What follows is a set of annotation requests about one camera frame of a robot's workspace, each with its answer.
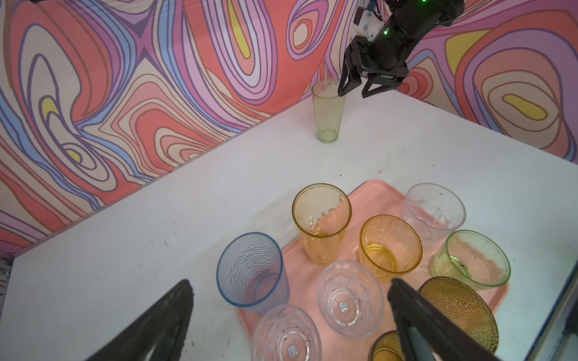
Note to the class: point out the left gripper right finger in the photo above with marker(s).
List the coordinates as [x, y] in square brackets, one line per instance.
[425, 332]

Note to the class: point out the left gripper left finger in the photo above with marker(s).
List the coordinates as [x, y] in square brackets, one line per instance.
[159, 333]

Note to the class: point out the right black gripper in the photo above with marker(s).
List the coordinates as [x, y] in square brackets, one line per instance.
[382, 62]

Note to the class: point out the brown glass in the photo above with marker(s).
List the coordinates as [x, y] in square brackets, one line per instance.
[386, 348]

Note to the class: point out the olive glass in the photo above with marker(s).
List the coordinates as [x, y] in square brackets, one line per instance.
[464, 307]

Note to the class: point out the clear glass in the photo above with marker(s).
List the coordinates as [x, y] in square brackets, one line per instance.
[433, 211]
[286, 332]
[350, 299]

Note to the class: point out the light green glass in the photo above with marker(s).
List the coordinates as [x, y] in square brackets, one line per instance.
[473, 259]

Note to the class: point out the amber glass row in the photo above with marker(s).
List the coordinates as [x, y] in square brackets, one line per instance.
[389, 247]

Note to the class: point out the blue tinted glass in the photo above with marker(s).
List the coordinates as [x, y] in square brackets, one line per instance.
[251, 274]

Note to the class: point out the pink plastic tray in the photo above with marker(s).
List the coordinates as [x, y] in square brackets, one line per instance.
[371, 198]

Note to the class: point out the yellow green glass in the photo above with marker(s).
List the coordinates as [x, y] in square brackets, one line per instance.
[322, 213]

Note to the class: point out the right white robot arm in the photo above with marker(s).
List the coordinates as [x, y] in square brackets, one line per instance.
[417, 18]

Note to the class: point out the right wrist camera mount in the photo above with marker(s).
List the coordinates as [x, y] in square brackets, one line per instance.
[368, 20]

